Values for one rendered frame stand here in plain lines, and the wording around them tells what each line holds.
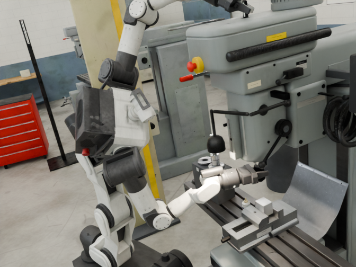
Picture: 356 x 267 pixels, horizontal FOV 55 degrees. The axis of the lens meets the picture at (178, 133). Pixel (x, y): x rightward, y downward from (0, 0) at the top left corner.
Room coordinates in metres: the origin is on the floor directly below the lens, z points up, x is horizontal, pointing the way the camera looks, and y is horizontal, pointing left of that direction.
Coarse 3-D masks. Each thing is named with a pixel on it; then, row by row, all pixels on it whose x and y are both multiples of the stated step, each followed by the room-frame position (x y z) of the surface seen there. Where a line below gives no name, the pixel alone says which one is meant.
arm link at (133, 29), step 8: (136, 0) 1.53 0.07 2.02; (128, 8) 1.56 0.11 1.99; (136, 8) 1.52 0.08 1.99; (144, 8) 1.51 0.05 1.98; (128, 16) 1.54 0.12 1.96; (136, 16) 1.51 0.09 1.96; (128, 24) 1.54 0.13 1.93; (136, 24) 1.54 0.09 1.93; (144, 24) 1.56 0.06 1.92; (128, 32) 1.53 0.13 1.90; (136, 32) 1.53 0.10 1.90; (120, 40) 1.55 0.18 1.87; (128, 40) 1.52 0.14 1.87; (136, 40) 1.53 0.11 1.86; (120, 48) 1.53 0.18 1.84; (128, 48) 1.52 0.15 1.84; (136, 48) 1.53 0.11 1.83
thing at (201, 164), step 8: (200, 160) 1.78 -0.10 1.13; (208, 160) 1.76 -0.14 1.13; (192, 168) 1.79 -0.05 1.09; (200, 168) 1.71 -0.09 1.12; (208, 168) 1.67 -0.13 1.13; (224, 168) 1.65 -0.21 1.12; (200, 184) 1.73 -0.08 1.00; (224, 192) 1.62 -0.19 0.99; (232, 192) 1.65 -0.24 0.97; (216, 200) 1.61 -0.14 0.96; (224, 200) 1.62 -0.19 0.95
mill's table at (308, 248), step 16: (240, 192) 1.69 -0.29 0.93; (208, 208) 1.65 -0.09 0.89; (224, 208) 1.60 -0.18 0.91; (240, 208) 1.57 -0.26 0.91; (224, 224) 1.48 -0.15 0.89; (272, 240) 1.25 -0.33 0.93; (288, 240) 1.23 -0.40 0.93; (304, 240) 1.22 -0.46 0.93; (256, 256) 1.24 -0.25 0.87; (272, 256) 1.15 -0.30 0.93; (288, 256) 1.14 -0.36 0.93; (304, 256) 1.13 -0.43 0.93; (320, 256) 1.11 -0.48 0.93; (336, 256) 1.09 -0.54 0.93
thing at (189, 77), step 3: (204, 72) 1.39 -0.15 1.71; (207, 72) 1.39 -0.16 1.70; (186, 75) 1.36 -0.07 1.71; (189, 75) 1.36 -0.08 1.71; (192, 75) 1.36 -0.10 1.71; (195, 75) 1.37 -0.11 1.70; (198, 75) 1.37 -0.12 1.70; (201, 75) 1.38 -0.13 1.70; (180, 78) 1.35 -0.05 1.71; (183, 78) 1.34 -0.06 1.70; (186, 78) 1.35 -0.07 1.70; (189, 78) 1.35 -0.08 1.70; (192, 78) 1.36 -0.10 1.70; (180, 81) 1.35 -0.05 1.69; (183, 81) 1.35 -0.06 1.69
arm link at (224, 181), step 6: (210, 168) 1.33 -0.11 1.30; (216, 168) 1.33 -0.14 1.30; (222, 168) 1.32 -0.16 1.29; (204, 174) 1.31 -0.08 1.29; (210, 174) 1.31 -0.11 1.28; (216, 174) 1.32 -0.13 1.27; (222, 174) 1.32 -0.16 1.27; (204, 180) 1.32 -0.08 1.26; (210, 180) 1.29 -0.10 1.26; (216, 180) 1.30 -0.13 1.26; (222, 180) 1.30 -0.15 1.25; (228, 180) 1.30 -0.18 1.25; (222, 186) 1.30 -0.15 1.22; (228, 186) 1.29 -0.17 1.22
